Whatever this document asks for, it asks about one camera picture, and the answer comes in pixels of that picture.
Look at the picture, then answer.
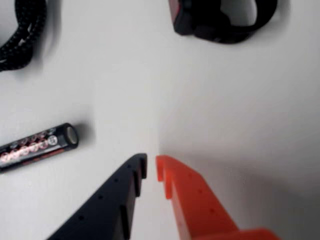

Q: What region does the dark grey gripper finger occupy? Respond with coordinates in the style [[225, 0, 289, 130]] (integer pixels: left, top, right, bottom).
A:
[[46, 153, 148, 240]]

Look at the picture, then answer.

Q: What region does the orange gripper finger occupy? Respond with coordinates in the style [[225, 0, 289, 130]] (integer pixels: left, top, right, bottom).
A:
[[155, 154, 283, 240]]

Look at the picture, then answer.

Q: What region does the black AAA battery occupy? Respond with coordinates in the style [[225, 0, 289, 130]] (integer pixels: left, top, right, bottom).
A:
[[0, 122, 80, 173]]

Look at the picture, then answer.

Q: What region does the black plastic ring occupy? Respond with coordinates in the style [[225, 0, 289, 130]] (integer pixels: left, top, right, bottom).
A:
[[167, 0, 278, 45]]

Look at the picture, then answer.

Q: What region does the black coiled USB cable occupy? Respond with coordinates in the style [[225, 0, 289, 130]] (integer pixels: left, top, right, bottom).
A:
[[0, 0, 48, 73]]

